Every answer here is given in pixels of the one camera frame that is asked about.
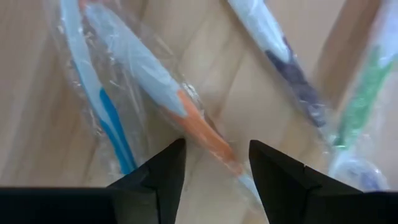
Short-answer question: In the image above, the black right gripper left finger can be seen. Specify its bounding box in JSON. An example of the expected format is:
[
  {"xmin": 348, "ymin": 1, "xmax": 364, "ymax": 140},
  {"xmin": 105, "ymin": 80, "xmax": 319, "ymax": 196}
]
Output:
[{"xmin": 0, "ymin": 138, "xmax": 187, "ymax": 224}]

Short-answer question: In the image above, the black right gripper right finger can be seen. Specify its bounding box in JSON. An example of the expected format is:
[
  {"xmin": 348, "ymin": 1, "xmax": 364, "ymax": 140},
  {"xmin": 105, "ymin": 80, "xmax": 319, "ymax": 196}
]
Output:
[{"xmin": 248, "ymin": 139, "xmax": 398, "ymax": 224}]

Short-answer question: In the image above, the orange toothbrush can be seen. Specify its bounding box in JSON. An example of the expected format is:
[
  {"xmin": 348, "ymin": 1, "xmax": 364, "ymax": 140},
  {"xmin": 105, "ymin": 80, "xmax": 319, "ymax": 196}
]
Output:
[{"xmin": 79, "ymin": 0, "xmax": 265, "ymax": 206}]

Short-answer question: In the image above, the blue toothbrush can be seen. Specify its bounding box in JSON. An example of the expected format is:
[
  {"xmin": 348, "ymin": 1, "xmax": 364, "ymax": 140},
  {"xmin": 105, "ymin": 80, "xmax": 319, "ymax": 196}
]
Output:
[{"xmin": 58, "ymin": 0, "xmax": 139, "ymax": 175}]

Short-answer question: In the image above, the wrapped green toothbrush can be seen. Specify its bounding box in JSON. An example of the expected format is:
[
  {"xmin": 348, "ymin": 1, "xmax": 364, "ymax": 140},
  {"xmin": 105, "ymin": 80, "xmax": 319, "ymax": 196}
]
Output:
[{"xmin": 328, "ymin": 0, "xmax": 398, "ymax": 192}]

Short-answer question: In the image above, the wrapped purple toothbrush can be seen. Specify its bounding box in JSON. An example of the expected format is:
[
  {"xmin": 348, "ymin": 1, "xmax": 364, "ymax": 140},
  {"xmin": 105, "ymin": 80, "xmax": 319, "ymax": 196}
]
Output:
[{"xmin": 226, "ymin": 0, "xmax": 329, "ymax": 129}]

